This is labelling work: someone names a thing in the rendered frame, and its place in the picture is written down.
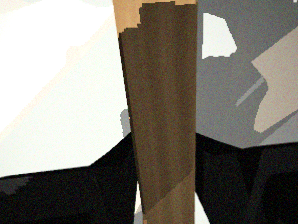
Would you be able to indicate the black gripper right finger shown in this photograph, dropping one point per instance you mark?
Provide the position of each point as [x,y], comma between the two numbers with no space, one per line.
[229,181]

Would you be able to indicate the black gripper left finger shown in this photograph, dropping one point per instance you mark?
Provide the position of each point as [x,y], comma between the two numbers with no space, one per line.
[106,189]

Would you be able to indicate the long wooden board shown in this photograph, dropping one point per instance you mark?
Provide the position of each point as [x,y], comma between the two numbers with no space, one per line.
[158,50]

